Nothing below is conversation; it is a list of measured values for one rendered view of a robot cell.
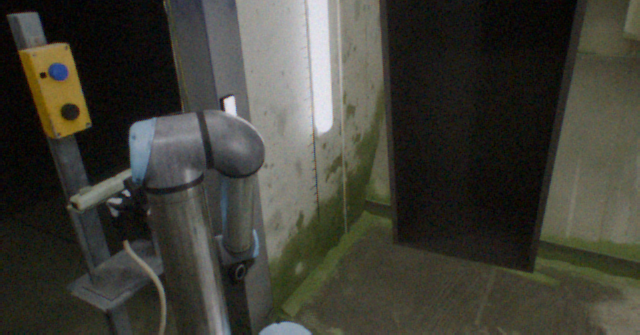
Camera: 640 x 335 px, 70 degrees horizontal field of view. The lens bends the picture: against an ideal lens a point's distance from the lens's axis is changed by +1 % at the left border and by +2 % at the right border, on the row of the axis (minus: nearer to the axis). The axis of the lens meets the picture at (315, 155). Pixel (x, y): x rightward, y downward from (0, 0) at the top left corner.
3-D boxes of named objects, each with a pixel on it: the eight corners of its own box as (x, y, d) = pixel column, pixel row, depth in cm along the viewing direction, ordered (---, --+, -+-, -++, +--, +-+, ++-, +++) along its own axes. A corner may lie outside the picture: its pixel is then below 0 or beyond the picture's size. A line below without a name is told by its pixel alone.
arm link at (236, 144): (259, 89, 92) (251, 231, 147) (196, 99, 88) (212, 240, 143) (275, 134, 86) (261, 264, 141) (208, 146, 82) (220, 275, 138)
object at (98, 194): (96, 261, 140) (76, 196, 130) (86, 257, 142) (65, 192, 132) (207, 190, 177) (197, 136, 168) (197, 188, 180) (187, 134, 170)
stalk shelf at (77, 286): (141, 241, 176) (140, 237, 176) (183, 256, 165) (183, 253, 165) (65, 290, 152) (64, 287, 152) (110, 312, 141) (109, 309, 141)
